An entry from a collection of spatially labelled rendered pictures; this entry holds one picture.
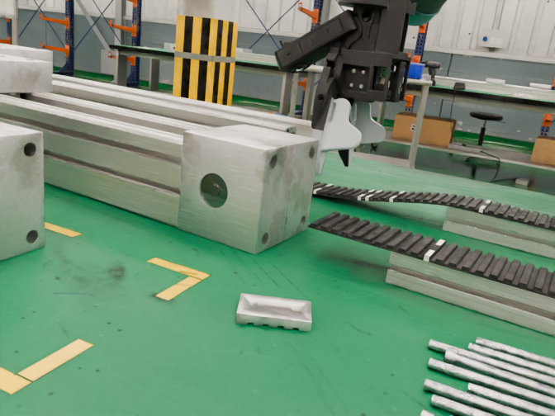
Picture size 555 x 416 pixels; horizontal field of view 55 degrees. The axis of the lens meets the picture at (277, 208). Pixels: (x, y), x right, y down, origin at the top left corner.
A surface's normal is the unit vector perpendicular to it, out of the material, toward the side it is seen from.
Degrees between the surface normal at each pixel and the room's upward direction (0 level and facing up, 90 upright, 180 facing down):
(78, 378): 0
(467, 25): 90
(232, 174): 90
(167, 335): 0
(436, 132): 90
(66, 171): 90
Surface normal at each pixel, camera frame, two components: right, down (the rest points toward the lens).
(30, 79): 0.85, 0.24
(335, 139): -0.45, -0.09
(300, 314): 0.11, -0.95
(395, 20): -0.51, 0.19
